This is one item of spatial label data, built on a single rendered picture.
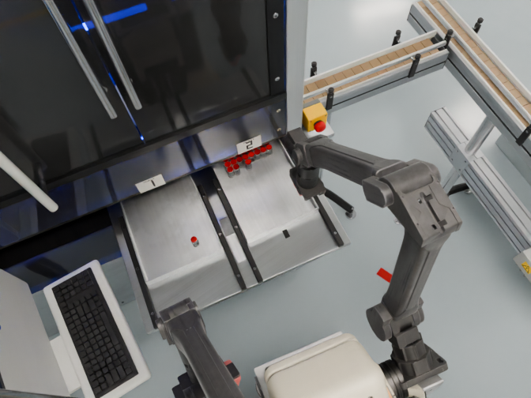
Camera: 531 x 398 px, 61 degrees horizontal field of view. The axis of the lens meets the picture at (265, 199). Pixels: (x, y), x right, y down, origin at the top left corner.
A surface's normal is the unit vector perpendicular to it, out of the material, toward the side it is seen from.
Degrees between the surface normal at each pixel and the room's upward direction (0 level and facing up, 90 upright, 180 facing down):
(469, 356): 0
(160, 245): 0
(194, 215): 0
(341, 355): 43
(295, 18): 90
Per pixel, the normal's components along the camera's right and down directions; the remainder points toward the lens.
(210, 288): -0.04, -0.44
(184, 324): -0.24, -0.89
